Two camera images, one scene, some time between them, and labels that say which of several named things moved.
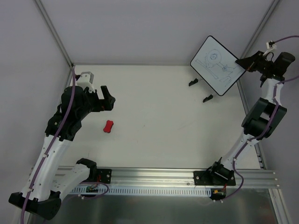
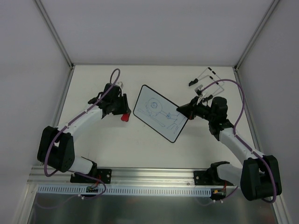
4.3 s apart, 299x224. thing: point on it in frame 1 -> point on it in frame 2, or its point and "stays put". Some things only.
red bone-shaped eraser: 107,128 -> 125,117
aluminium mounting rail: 160,177 stays put
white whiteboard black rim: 216,64 -> 160,113
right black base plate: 214,178 stays put
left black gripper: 100,102 -> 124,104
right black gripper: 254,64 -> 194,108
